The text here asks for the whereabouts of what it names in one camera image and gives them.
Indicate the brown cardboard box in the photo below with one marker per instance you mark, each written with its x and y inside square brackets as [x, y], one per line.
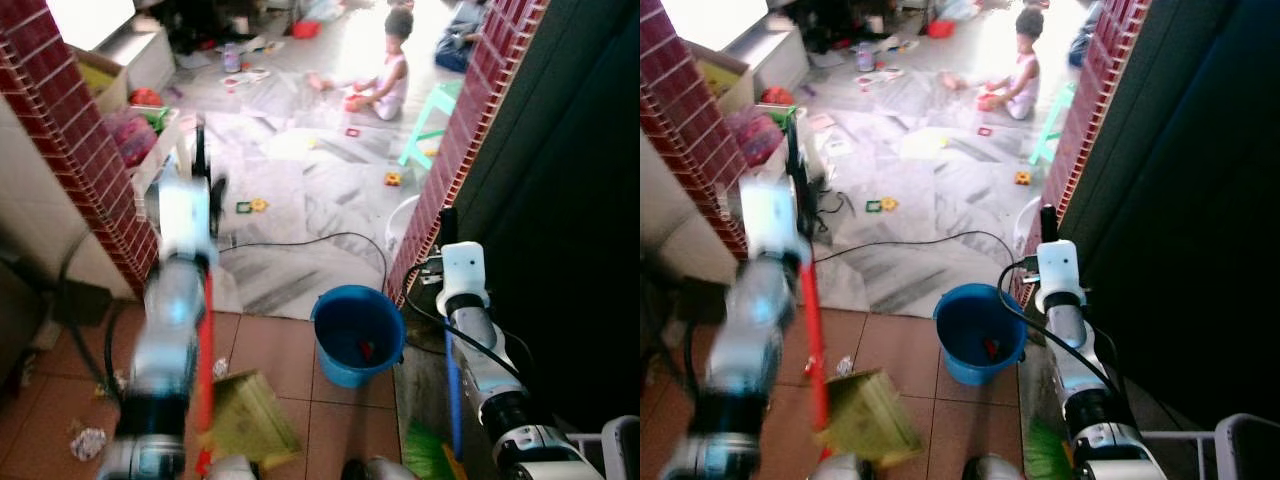
[722, 80]
[100, 80]

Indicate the white plastic basin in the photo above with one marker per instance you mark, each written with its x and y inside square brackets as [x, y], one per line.
[1026, 222]
[402, 225]

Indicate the small red toy cup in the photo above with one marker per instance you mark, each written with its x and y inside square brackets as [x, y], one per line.
[989, 102]
[356, 103]

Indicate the red plastic container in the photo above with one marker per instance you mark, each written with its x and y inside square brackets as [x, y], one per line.
[940, 29]
[306, 29]

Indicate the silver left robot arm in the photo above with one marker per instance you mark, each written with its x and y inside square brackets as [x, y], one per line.
[745, 340]
[160, 340]

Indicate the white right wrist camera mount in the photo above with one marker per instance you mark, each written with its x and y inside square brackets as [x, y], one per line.
[465, 270]
[1058, 268]

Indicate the yellow and green toy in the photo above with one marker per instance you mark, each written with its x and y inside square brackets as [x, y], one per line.
[252, 206]
[881, 205]

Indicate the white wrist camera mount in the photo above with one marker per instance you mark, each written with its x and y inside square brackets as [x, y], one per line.
[770, 215]
[465, 270]
[1058, 268]
[183, 215]

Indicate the crumpled white paper ball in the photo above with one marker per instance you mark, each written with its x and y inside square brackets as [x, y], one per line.
[88, 443]

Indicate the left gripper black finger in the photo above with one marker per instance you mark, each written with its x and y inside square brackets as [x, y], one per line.
[796, 165]
[200, 150]

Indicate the blue plastic bucket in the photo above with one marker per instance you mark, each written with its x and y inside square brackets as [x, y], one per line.
[975, 335]
[355, 335]

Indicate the silver robot right knee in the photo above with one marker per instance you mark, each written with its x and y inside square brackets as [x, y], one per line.
[992, 470]
[372, 470]

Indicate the clear plastic bottle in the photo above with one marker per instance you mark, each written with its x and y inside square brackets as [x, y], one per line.
[866, 57]
[231, 58]

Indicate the mint green plastic stool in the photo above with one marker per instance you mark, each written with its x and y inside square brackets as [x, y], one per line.
[440, 100]
[1060, 110]

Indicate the red cloth bundle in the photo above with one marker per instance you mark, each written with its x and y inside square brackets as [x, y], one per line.
[778, 97]
[147, 98]

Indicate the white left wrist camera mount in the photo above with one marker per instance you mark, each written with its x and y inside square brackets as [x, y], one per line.
[183, 215]
[770, 215]

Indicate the silver robot left knee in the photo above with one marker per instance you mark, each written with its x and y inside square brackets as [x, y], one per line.
[230, 470]
[852, 470]

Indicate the sitting child in pink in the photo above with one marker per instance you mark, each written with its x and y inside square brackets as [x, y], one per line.
[1025, 85]
[392, 85]

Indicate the pink plastic bag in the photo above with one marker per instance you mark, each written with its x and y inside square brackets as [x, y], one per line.
[132, 138]
[755, 138]

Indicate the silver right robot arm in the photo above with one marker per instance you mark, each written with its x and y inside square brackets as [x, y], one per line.
[480, 340]
[1070, 340]

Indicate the white plastic crate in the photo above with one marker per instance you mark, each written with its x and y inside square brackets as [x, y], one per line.
[170, 150]

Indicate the person in blue clothes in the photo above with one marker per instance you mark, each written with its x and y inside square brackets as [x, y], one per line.
[462, 45]
[1084, 40]

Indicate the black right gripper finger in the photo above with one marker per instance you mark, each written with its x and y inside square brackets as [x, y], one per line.
[449, 227]
[1049, 224]

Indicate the silver robot knee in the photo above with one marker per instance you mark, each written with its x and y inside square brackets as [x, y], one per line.
[852, 470]
[992, 470]
[230, 470]
[372, 470]

